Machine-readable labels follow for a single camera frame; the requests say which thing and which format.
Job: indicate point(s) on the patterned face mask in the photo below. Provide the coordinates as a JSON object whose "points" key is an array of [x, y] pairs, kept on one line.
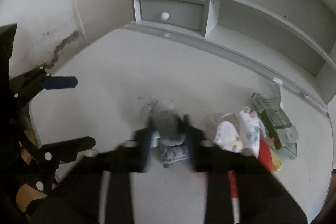
{"points": [[223, 129], [251, 129]]}

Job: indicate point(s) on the green white carton box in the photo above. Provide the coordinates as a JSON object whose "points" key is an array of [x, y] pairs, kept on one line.
{"points": [[279, 129]]}

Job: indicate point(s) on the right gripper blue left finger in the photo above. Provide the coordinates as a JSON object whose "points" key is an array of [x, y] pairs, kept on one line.
{"points": [[146, 145]]}

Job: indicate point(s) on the grey drawer white knob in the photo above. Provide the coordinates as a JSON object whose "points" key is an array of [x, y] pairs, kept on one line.
{"points": [[183, 14]]}

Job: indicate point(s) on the blue patterned wrapper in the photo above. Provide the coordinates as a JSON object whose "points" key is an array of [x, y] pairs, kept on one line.
{"points": [[172, 154]]}

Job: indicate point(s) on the red yellow wrapper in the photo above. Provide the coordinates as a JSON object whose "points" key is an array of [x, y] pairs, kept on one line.
{"points": [[268, 158]]}

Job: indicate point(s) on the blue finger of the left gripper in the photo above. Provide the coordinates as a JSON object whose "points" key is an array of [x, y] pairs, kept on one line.
{"points": [[67, 150], [59, 82]]}

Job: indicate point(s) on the grey tissue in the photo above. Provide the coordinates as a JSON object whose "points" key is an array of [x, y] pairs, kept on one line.
{"points": [[166, 121]]}

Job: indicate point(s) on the white shelf unit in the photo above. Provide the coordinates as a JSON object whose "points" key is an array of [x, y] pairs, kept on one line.
{"points": [[293, 40]]}

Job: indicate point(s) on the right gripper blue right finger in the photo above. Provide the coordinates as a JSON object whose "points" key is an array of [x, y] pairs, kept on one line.
{"points": [[188, 129]]}

